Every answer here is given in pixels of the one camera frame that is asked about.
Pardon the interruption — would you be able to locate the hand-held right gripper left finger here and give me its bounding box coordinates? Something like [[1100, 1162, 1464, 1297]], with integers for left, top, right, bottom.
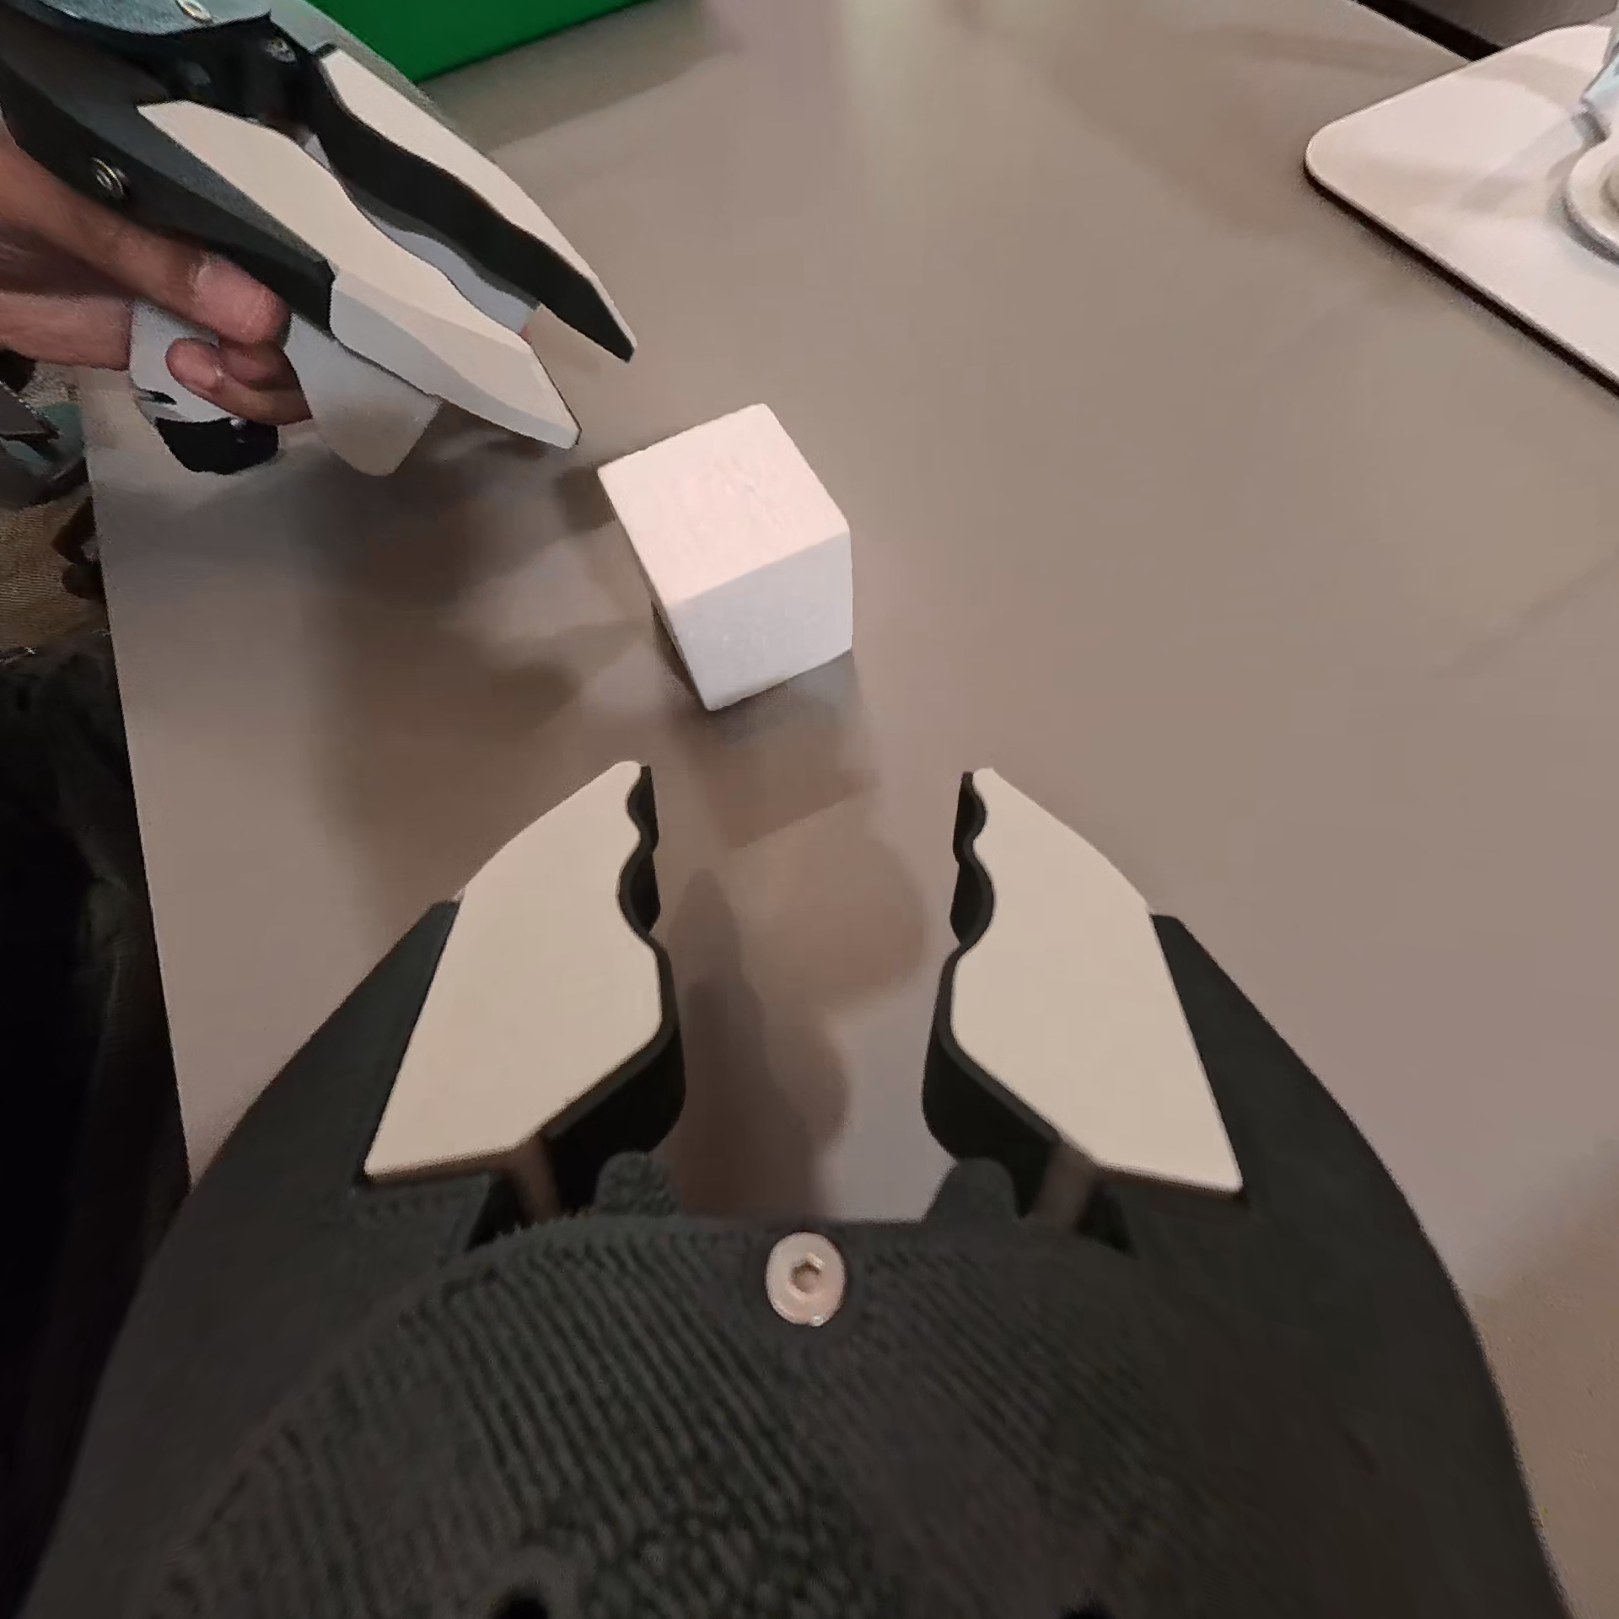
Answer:
[[363, 761, 683, 1222]]

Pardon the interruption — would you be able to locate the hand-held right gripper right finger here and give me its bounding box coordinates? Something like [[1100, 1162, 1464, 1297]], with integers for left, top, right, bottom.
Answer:
[[922, 767, 1242, 1228]]

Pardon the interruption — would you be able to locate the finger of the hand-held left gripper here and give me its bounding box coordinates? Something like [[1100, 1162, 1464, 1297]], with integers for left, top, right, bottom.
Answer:
[[136, 100, 583, 478], [296, 44, 637, 364]]

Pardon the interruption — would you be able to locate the white foam cube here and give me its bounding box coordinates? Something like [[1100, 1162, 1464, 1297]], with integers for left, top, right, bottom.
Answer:
[[597, 405, 851, 713]]

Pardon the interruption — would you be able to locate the grey desk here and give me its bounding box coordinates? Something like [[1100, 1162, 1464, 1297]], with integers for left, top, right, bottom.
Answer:
[[74, 0, 1619, 1619]]

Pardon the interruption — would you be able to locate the white desk stand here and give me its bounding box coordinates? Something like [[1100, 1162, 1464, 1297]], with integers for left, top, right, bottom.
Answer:
[[1304, 15, 1619, 391]]

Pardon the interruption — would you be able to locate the person's left hand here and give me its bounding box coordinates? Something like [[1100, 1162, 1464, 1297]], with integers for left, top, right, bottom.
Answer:
[[0, 127, 309, 428]]

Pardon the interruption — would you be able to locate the green plastic bin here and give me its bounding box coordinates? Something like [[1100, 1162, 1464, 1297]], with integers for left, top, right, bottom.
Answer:
[[302, 0, 639, 81]]

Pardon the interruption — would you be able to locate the person's dark clothing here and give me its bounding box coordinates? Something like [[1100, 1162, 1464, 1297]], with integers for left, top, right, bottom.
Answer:
[[0, 638, 194, 1619]]

